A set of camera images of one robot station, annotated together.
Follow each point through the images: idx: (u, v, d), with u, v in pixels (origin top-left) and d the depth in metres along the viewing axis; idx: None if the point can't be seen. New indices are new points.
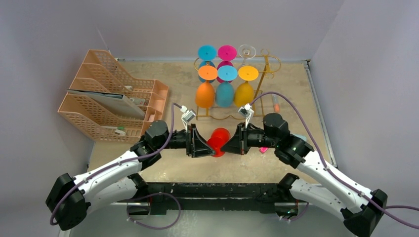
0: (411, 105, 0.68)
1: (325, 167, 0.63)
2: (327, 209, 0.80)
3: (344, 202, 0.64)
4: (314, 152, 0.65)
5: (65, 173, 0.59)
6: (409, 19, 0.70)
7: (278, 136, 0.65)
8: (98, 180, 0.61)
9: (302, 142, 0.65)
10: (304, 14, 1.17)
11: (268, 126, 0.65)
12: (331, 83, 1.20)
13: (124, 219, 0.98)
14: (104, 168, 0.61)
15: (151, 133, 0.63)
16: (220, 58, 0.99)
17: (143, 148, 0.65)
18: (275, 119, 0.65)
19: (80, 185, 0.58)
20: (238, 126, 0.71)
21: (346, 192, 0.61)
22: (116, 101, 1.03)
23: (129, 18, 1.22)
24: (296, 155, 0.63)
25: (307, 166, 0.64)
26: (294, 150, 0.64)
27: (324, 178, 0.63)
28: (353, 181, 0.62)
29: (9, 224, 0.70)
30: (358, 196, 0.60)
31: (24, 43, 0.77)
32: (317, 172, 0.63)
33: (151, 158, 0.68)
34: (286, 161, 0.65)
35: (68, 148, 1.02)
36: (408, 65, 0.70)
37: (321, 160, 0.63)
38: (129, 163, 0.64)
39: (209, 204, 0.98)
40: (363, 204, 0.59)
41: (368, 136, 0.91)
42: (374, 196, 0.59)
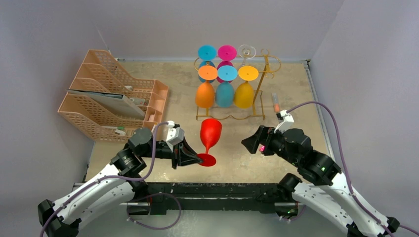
0: (411, 105, 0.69)
1: (351, 193, 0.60)
2: (332, 221, 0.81)
3: (358, 225, 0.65)
4: (341, 174, 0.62)
5: (46, 199, 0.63)
6: (409, 18, 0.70)
7: (302, 153, 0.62)
8: (77, 203, 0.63)
9: (330, 161, 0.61)
10: (304, 14, 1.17)
11: (289, 142, 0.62)
12: (331, 83, 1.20)
13: (124, 219, 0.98)
14: (81, 191, 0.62)
15: (135, 141, 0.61)
16: (220, 58, 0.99)
17: (125, 159, 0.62)
18: (298, 135, 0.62)
19: (59, 212, 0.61)
20: (261, 127, 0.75)
21: (366, 219, 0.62)
22: (116, 101, 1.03)
23: (129, 18, 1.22)
24: (324, 177, 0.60)
25: (333, 189, 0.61)
26: (321, 169, 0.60)
27: (348, 203, 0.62)
28: (373, 208, 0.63)
29: (9, 224, 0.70)
30: (376, 224, 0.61)
31: (24, 42, 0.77)
32: (342, 196, 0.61)
33: (136, 167, 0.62)
34: (312, 180, 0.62)
35: (68, 148, 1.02)
36: (408, 64, 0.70)
37: (349, 185, 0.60)
38: (108, 179, 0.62)
39: (209, 204, 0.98)
40: (380, 232, 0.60)
41: (368, 135, 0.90)
42: (390, 224, 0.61)
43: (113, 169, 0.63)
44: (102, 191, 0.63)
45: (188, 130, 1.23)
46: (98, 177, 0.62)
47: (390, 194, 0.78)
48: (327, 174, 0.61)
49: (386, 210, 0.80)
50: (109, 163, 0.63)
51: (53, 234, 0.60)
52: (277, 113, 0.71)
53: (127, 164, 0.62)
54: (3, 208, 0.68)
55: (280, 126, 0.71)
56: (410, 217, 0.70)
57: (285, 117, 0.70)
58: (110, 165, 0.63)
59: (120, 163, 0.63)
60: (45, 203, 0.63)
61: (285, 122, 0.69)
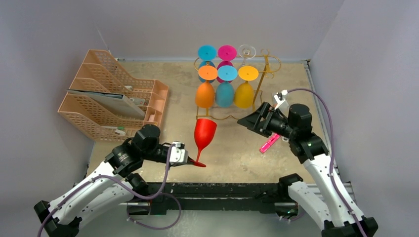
0: (410, 105, 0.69)
1: (329, 173, 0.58)
2: (314, 219, 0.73)
3: (331, 214, 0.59)
4: (328, 157, 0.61)
5: (40, 201, 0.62)
6: (409, 19, 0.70)
7: (298, 126, 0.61)
8: (72, 204, 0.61)
9: (321, 142, 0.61)
10: (303, 14, 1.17)
11: (291, 112, 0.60)
12: (331, 83, 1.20)
13: (124, 219, 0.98)
14: (76, 191, 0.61)
15: (143, 134, 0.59)
16: (220, 58, 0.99)
17: (121, 155, 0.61)
18: (303, 108, 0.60)
19: (54, 213, 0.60)
20: (266, 104, 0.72)
21: (337, 204, 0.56)
22: (116, 101, 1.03)
23: (129, 18, 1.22)
24: (308, 151, 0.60)
25: (312, 165, 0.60)
26: (309, 146, 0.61)
27: (323, 183, 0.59)
28: (351, 199, 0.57)
29: (9, 223, 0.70)
30: (347, 212, 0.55)
31: (24, 43, 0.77)
32: (319, 174, 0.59)
33: (132, 164, 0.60)
34: (296, 153, 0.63)
35: (68, 148, 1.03)
36: (408, 64, 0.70)
37: (329, 165, 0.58)
38: (103, 177, 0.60)
39: (209, 204, 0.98)
40: (348, 221, 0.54)
41: (368, 136, 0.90)
42: (363, 220, 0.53)
43: (108, 168, 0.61)
44: (97, 190, 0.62)
45: (188, 130, 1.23)
46: (93, 176, 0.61)
47: (389, 194, 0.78)
48: (313, 150, 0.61)
49: (385, 211, 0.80)
50: (104, 160, 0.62)
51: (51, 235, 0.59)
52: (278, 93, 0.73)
53: (122, 160, 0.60)
54: (3, 208, 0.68)
55: (279, 105, 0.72)
56: (408, 218, 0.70)
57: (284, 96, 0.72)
58: (104, 163, 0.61)
59: (115, 160, 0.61)
60: (41, 204, 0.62)
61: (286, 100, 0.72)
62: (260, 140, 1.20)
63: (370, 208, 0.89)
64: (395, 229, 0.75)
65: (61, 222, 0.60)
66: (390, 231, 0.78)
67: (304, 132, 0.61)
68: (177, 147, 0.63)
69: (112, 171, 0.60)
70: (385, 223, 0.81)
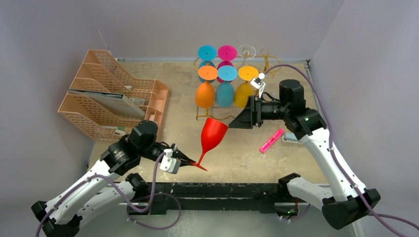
0: (411, 105, 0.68)
1: (329, 147, 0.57)
2: (314, 202, 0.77)
3: (331, 189, 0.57)
4: (326, 130, 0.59)
5: (37, 201, 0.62)
6: (409, 18, 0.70)
7: (291, 100, 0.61)
8: (68, 204, 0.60)
9: (317, 116, 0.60)
10: (303, 14, 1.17)
11: (282, 87, 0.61)
12: (331, 83, 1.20)
13: (124, 219, 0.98)
14: (71, 191, 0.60)
15: (140, 131, 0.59)
16: (220, 58, 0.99)
17: (117, 152, 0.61)
18: (293, 83, 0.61)
19: (51, 214, 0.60)
20: (251, 98, 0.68)
21: (339, 178, 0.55)
22: (116, 101, 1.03)
23: (129, 18, 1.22)
24: (305, 126, 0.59)
25: (311, 140, 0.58)
26: (306, 120, 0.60)
27: (323, 158, 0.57)
28: (351, 173, 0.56)
29: (8, 224, 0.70)
30: (350, 186, 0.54)
31: (24, 43, 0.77)
32: (319, 149, 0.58)
33: (128, 161, 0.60)
34: (293, 129, 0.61)
35: (68, 148, 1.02)
36: (409, 64, 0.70)
37: (329, 139, 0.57)
38: (99, 177, 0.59)
39: (209, 205, 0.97)
40: (351, 195, 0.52)
41: (368, 136, 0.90)
42: (366, 192, 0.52)
43: (103, 166, 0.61)
44: (93, 189, 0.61)
45: (188, 130, 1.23)
46: (88, 176, 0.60)
47: (391, 194, 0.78)
48: (311, 125, 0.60)
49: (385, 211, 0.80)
50: (99, 159, 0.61)
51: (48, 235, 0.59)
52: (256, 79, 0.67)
53: (119, 157, 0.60)
54: (3, 208, 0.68)
55: (261, 91, 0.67)
56: (408, 218, 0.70)
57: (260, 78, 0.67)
58: (100, 161, 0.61)
59: (111, 158, 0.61)
60: (38, 204, 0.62)
61: (264, 83, 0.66)
62: (260, 140, 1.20)
63: None
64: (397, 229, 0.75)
65: (58, 222, 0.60)
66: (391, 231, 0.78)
67: (297, 106, 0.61)
68: (168, 156, 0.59)
69: (108, 169, 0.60)
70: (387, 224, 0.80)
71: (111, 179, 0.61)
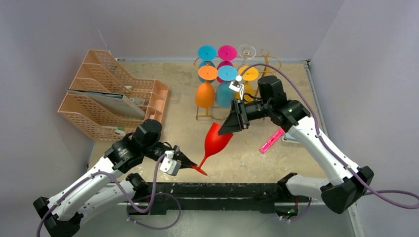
0: (411, 105, 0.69)
1: (317, 134, 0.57)
2: (314, 194, 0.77)
3: (327, 174, 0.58)
4: (310, 118, 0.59)
5: (40, 197, 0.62)
6: (409, 19, 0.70)
7: (272, 95, 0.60)
8: (71, 200, 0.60)
9: (300, 106, 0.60)
10: (303, 14, 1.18)
11: (261, 84, 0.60)
12: (331, 83, 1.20)
13: (124, 219, 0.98)
14: (73, 188, 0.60)
15: (144, 129, 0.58)
16: (220, 58, 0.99)
17: (121, 150, 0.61)
18: (270, 77, 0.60)
19: (53, 210, 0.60)
20: (233, 100, 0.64)
21: (331, 162, 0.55)
22: (116, 101, 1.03)
23: (129, 18, 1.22)
24: (291, 117, 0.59)
25: (298, 130, 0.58)
26: (290, 111, 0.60)
27: (314, 146, 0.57)
28: (342, 154, 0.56)
29: (8, 224, 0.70)
30: (344, 168, 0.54)
31: (24, 43, 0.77)
32: (308, 137, 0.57)
33: (132, 159, 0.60)
34: (279, 122, 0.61)
35: (68, 148, 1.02)
36: (408, 65, 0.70)
37: (314, 126, 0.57)
38: (103, 174, 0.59)
39: (209, 204, 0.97)
40: (346, 177, 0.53)
41: (368, 136, 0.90)
42: (360, 172, 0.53)
43: (106, 163, 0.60)
44: (95, 187, 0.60)
45: (188, 130, 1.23)
46: (92, 172, 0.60)
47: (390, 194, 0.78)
48: (295, 116, 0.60)
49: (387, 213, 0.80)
50: (103, 155, 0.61)
51: (50, 231, 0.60)
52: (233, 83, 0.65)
53: (122, 155, 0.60)
54: (3, 207, 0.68)
55: (242, 93, 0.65)
56: (410, 218, 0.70)
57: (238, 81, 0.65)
58: (103, 158, 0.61)
59: (114, 155, 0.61)
60: (40, 200, 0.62)
61: (242, 84, 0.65)
62: (260, 140, 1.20)
63: (372, 209, 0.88)
64: (397, 228, 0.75)
65: (60, 218, 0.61)
66: (391, 231, 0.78)
67: (279, 99, 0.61)
68: (168, 157, 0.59)
69: (111, 166, 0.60)
70: (387, 223, 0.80)
71: (114, 177, 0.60)
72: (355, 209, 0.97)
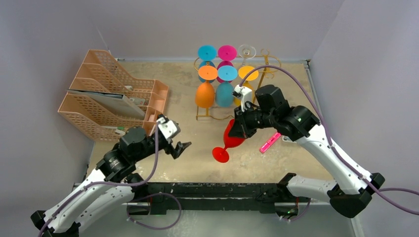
0: (411, 105, 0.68)
1: (329, 145, 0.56)
2: (319, 197, 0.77)
3: (339, 182, 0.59)
4: (320, 127, 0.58)
5: (36, 211, 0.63)
6: (409, 18, 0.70)
7: (273, 105, 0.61)
8: (66, 213, 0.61)
9: (308, 113, 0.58)
10: (303, 14, 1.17)
11: (260, 96, 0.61)
12: (331, 84, 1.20)
13: (124, 219, 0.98)
14: (67, 202, 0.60)
15: (127, 140, 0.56)
16: (220, 58, 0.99)
17: (112, 161, 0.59)
18: (268, 88, 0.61)
19: (49, 223, 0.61)
20: (235, 111, 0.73)
21: (346, 174, 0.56)
22: (116, 101, 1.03)
23: (129, 17, 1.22)
24: (300, 127, 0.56)
25: (310, 140, 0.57)
26: (299, 120, 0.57)
27: (326, 156, 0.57)
28: (355, 163, 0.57)
29: (8, 224, 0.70)
30: (358, 178, 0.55)
31: (24, 42, 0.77)
32: (320, 148, 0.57)
33: (124, 169, 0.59)
34: (288, 133, 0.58)
35: (68, 148, 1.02)
36: (409, 64, 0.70)
37: (327, 136, 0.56)
38: (95, 185, 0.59)
39: (209, 204, 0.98)
40: (361, 187, 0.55)
41: (367, 136, 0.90)
42: (373, 179, 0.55)
43: (99, 175, 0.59)
44: (90, 198, 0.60)
45: (188, 130, 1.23)
46: (84, 184, 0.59)
47: (390, 194, 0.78)
48: (304, 125, 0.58)
49: (388, 213, 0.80)
50: (95, 167, 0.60)
51: None
52: (234, 95, 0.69)
53: (114, 166, 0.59)
54: (3, 207, 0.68)
55: (243, 100, 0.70)
56: (411, 219, 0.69)
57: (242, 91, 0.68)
58: (95, 170, 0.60)
59: (106, 167, 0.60)
60: (36, 214, 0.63)
61: (243, 92, 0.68)
62: (260, 140, 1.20)
63: (372, 209, 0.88)
64: (397, 229, 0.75)
65: (57, 231, 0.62)
66: (392, 232, 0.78)
67: (282, 109, 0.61)
68: (162, 125, 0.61)
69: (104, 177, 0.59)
70: (388, 224, 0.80)
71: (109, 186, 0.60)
72: None
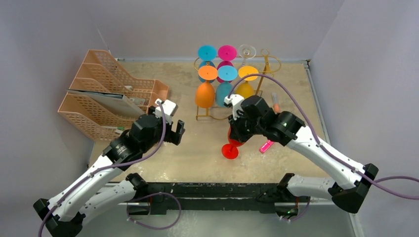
0: (411, 106, 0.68)
1: (318, 143, 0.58)
2: (320, 195, 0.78)
3: (335, 178, 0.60)
4: (306, 128, 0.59)
5: (40, 199, 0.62)
6: (409, 19, 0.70)
7: (259, 115, 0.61)
8: (71, 201, 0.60)
9: (292, 117, 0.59)
10: (303, 14, 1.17)
11: (245, 107, 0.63)
12: (331, 83, 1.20)
13: (124, 219, 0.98)
14: (73, 188, 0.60)
15: (140, 125, 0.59)
16: (220, 58, 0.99)
17: (120, 147, 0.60)
18: (251, 98, 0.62)
19: (54, 211, 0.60)
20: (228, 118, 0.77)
21: (340, 169, 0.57)
22: (116, 101, 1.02)
23: (129, 17, 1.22)
24: (287, 132, 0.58)
25: (299, 142, 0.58)
26: (285, 126, 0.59)
27: (316, 155, 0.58)
28: (346, 157, 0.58)
29: (8, 223, 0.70)
30: (352, 172, 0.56)
31: (24, 42, 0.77)
32: (310, 148, 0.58)
33: (132, 155, 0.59)
34: (276, 138, 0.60)
35: (68, 148, 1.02)
36: (409, 65, 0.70)
37: (314, 136, 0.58)
38: (102, 172, 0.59)
39: (209, 204, 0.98)
40: (356, 180, 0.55)
41: (367, 136, 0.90)
42: (366, 171, 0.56)
43: (105, 161, 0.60)
44: (96, 185, 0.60)
45: (188, 130, 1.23)
46: (90, 171, 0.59)
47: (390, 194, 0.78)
48: (291, 129, 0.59)
49: (388, 214, 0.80)
50: (101, 154, 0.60)
51: (52, 232, 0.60)
52: (227, 105, 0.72)
53: (121, 152, 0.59)
54: (3, 207, 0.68)
55: (234, 109, 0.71)
56: (411, 219, 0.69)
57: (231, 101, 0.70)
58: (102, 156, 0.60)
59: (113, 153, 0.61)
60: (40, 202, 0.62)
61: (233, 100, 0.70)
62: (260, 140, 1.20)
63: (372, 209, 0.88)
64: (397, 229, 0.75)
65: (62, 218, 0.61)
66: (392, 232, 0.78)
67: (268, 117, 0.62)
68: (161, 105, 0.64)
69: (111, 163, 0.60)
70: (387, 224, 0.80)
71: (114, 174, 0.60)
72: None
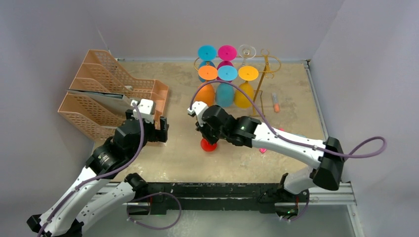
0: (411, 106, 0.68)
1: (275, 135, 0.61)
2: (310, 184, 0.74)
3: (305, 162, 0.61)
4: (262, 125, 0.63)
5: (32, 217, 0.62)
6: (409, 19, 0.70)
7: (221, 124, 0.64)
8: (61, 216, 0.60)
9: (249, 120, 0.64)
10: (304, 14, 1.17)
11: (207, 119, 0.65)
12: (331, 83, 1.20)
13: (124, 219, 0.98)
14: (61, 204, 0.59)
15: (123, 131, 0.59)
16: (220, 57, 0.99)
17: (103, 155, 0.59)
18: (210, 110, 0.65)
19: (45, 227, 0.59)
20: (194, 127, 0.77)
21: (301, 150, 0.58)
22: (116, 101, 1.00)
23: (129, 17, 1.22)
24: (247, 134, 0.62)
25: (258, 139, 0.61)
26: (243, 129, 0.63)
27: (278, 146, 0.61)
28: (304, 138, 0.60)
29: (8, 224, 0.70)
30: (313, 149, 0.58)
31: (24, 42, 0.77)
32: (270, 141, 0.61)
33: (116, 164, 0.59)
34: (240, 142, 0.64)
35: (68, 148, 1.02)
36: (408, 65, 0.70)
37: (270, 129, 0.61)
38: (87, 184, 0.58)
39: (209, 204, 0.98)
40: (319, 156, 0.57)
41: (367, 136, 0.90)
42: (326, 144, 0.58)
43: (89, 173, 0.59)
44: (84, 197, 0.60)
45: (188, 130, 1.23)
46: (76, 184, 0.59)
47: (390, 194, 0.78)
48: (250, 130, 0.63)
49: (387, 213, 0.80)
50: (84, 166, 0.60)
51: None
52: (191, 115, 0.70)
53: (104, 162, 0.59)
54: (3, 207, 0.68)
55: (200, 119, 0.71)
56: (411, 219, 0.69)
57: (194, 111, 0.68)
58: (85, 168, 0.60)
59: (96, 163, 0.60)
60: (32, 218, 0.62)
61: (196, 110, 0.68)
62: None
63: (372, 209, 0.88)
64: (397, 229, 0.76)
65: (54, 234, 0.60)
66: (392, 232, 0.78)
67: (229, 124, 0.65)
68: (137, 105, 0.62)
69: (95, 175, 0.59)
70: (387, 224, 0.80)
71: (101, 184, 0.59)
72: (355, 209, 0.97)
